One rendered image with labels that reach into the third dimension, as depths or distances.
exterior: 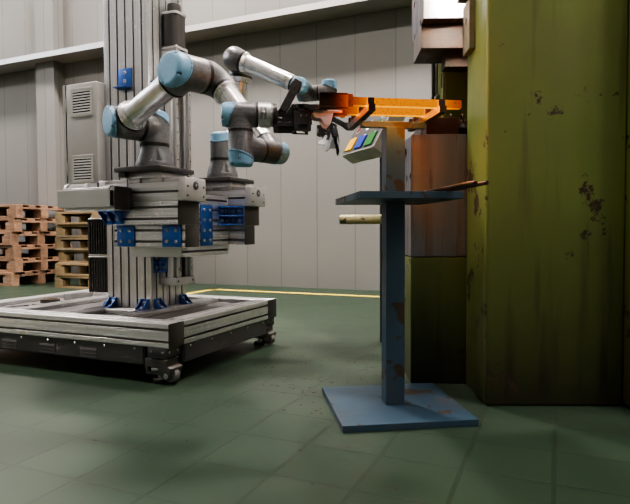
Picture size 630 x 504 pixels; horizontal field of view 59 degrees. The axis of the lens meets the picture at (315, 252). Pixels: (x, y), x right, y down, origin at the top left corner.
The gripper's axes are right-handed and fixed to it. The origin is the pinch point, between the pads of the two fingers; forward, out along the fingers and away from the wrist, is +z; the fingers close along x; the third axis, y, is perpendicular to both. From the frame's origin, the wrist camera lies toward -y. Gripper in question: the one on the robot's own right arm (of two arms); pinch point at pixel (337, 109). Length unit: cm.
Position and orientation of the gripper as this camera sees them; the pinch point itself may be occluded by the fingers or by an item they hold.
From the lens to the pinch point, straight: 179.2
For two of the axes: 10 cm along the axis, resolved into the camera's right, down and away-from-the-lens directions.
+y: 0.0, 10.0, 0.4
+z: 9.9, -0.1, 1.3
